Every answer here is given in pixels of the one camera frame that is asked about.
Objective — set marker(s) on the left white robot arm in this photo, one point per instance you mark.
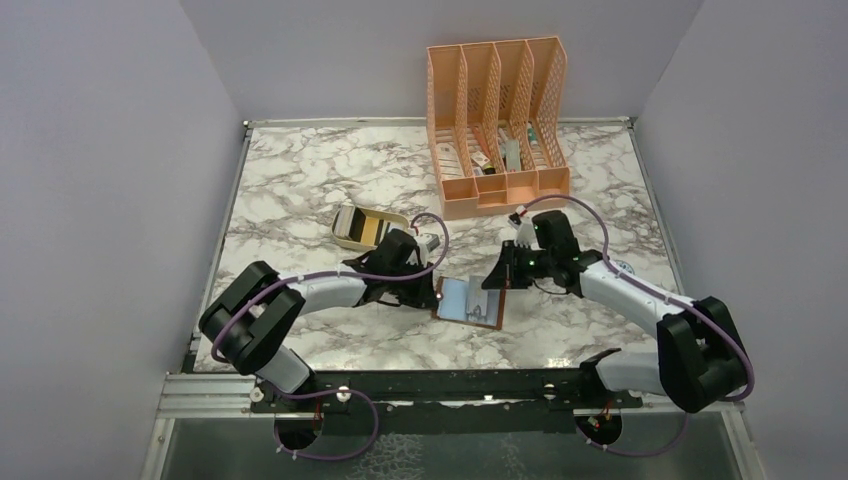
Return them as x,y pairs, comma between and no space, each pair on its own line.
248,322

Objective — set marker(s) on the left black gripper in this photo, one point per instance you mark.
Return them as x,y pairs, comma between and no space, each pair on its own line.
424,296

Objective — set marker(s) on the orange plastic file organizer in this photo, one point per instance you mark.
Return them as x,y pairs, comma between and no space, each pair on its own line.
478,96

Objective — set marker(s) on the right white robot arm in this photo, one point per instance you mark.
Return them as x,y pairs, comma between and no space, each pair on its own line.
698,359

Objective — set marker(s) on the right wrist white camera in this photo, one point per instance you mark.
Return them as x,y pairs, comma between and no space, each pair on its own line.
524,228

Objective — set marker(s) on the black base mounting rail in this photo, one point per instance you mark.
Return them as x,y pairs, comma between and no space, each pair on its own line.
434,402

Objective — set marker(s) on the wrist white camera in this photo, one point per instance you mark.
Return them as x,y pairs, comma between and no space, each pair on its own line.
427,242
524,228

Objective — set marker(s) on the green white tube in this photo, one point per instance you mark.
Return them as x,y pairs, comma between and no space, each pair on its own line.
532,138

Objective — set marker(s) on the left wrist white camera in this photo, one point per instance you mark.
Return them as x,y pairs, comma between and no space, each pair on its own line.
427,242

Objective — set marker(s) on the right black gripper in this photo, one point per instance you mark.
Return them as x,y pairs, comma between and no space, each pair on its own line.
505,274

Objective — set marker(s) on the brown leather card holder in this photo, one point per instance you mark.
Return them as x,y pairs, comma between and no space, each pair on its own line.
451,296

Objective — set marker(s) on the grey credit card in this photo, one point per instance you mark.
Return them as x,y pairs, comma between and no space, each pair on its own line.
476,301

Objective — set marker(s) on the tan oval card tray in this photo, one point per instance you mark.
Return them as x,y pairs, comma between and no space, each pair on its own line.
368,228

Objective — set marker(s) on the small box in organizer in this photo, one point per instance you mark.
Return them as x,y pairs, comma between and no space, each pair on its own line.
481,165

